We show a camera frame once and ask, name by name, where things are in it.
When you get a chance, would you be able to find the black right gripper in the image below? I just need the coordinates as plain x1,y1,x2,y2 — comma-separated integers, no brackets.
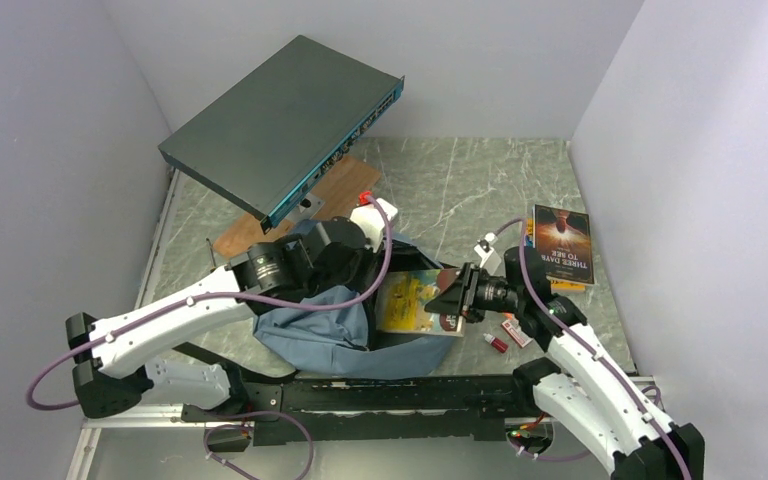
425,262,523,323

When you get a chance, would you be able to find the yellow cover book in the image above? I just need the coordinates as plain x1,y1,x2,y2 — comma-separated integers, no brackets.
375,268,464,337

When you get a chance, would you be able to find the yellow bottom book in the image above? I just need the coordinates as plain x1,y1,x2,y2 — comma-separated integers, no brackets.
526,219,586,294

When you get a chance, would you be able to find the dark cover book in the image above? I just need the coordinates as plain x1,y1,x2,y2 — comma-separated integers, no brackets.
533,204,595,285

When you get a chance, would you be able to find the blue backpack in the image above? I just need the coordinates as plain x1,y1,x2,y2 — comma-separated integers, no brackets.
230,217,456,380

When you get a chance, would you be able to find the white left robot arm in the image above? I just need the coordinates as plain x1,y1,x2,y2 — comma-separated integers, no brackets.
67,217,392,420

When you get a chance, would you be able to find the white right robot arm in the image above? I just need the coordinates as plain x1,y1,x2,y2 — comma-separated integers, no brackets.
425,245,705,479

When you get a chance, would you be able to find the red white eraser box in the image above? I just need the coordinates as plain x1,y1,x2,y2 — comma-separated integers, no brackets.
501,318,533,348

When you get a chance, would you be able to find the wooden board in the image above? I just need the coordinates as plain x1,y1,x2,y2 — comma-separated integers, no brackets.
213,155,381,259

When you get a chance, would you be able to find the black yellow screwdriver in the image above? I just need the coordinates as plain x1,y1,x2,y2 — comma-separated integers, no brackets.
205,238,218,269

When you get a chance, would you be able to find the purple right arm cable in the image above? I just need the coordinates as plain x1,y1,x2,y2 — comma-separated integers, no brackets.
489,217,693,480

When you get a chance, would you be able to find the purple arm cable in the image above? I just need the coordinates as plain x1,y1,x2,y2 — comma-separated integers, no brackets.
489,217,693,480
24,193,395,480

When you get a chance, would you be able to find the aluminium frame rail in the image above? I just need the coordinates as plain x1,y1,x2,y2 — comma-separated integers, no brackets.
65,377,687,480

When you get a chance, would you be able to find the grey network switch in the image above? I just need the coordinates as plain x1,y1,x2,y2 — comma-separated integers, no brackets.
158,35,405,232

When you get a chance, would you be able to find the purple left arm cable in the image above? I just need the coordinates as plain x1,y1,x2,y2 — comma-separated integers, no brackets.
24,193,395,480

